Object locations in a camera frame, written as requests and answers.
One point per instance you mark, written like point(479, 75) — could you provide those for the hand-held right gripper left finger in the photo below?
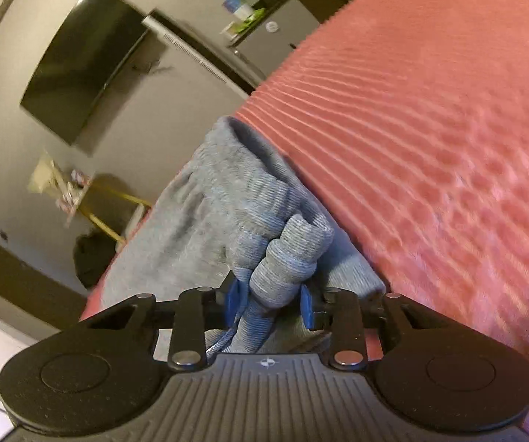
point(233, 303)

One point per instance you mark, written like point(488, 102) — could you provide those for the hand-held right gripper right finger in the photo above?
point(306, 308)

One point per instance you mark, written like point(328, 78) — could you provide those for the grey pants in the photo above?
point(209, 221)

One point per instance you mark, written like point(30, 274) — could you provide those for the dark bag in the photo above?
point(91, 262)

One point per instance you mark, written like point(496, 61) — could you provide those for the yellow-legged stand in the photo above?
point(68, 188)

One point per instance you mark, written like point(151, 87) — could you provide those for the pink ribbed blanket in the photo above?
point(430, 124)

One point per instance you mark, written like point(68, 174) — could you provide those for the green packet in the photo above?
point(251, 20)

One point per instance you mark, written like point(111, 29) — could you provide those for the grey cabinet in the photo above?
point(287, 23)

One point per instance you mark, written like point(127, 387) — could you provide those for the white and blue box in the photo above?
point(238, 4)

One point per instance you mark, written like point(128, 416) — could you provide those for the white wall shelf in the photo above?
point(190, 50)

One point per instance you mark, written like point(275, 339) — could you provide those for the black wall television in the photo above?
point(80, 64)

